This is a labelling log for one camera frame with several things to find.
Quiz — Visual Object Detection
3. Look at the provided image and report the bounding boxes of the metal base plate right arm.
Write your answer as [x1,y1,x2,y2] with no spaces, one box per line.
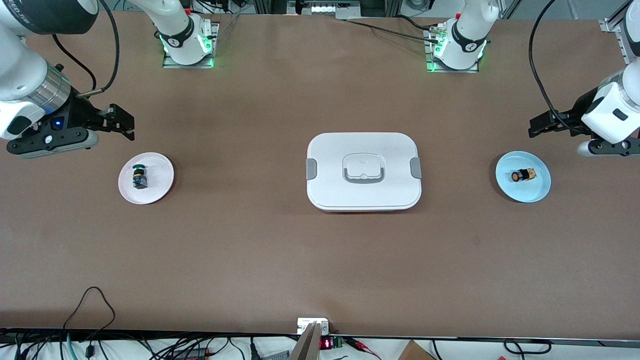
[162,22,220,69]

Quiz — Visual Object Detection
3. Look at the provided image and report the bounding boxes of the metal base plate left arm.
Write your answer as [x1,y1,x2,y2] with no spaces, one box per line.
[425,27,480,73]

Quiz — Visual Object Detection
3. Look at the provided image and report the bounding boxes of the light blue round plate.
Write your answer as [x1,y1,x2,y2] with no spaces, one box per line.
[495,151,552,203]

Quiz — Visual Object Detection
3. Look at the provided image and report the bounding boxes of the pink round plate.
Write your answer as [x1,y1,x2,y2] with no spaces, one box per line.
[118,152,175,205]

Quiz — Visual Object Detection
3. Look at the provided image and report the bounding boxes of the brown cardboard box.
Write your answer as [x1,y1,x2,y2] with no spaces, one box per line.
[397,340,436,360]

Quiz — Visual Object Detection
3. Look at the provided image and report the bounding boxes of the red clip leads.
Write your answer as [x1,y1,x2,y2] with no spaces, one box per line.
[345,337,382,359]

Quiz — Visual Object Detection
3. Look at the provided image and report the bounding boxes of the short black right arm cable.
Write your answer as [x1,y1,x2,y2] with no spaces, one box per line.
[52,34,97,91]

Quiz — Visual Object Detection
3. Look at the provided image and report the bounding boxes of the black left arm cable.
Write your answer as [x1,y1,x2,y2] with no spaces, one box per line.
[528,0,591,135]

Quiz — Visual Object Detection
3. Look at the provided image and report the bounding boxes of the long black right arm cable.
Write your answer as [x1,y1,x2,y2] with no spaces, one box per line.
[77,0,121,99]

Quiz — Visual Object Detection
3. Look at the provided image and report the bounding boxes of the aluminium profile bracket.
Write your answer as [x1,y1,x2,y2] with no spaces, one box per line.
[599,17,632,66]

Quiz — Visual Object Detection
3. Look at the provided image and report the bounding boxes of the black looped cable thin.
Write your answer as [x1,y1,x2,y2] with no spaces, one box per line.
[62,286,117,332]

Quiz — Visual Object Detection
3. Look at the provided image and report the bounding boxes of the black cable across table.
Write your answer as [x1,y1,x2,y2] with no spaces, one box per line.
[344,14,441,44]

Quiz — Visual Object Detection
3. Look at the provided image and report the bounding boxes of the white lidded container grey handle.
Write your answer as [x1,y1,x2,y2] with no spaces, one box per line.
[306,132,422,213]

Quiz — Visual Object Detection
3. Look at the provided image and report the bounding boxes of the black oval cable loop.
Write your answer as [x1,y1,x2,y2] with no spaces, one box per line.
[503,339,552,356]

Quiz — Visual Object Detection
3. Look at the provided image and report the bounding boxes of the silver frame rail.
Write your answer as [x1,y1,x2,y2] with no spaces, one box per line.
[287,0,362,20]

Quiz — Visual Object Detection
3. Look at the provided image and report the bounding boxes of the small white camera mount plate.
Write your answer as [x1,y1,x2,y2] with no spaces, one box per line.
[297,318,330,335]

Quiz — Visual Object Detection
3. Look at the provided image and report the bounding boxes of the grey camera support bar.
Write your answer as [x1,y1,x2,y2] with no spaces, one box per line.
[290,322,322,360]

